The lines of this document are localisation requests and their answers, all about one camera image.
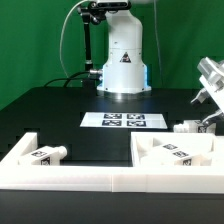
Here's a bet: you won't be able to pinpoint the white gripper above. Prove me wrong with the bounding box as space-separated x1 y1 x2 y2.
191 57 224 127

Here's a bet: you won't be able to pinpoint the white square tabletop panel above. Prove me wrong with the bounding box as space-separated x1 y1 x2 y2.
130 132 224 167

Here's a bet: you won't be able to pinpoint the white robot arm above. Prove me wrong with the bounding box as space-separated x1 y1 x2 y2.
96 0 224 126

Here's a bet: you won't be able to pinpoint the white sheet with fiducial tags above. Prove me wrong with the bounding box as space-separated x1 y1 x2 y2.
80 112 167 129

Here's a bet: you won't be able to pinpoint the black cables on table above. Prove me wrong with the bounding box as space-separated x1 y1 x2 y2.
43 70 92 88

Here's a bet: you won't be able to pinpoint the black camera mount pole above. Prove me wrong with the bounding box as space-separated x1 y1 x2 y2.
77 2 111 88

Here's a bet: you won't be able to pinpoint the white cable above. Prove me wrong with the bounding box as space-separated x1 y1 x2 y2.
59 0 91 79

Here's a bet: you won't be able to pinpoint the white U-shaped fence wall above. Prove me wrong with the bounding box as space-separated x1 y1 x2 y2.
0 132 224 194

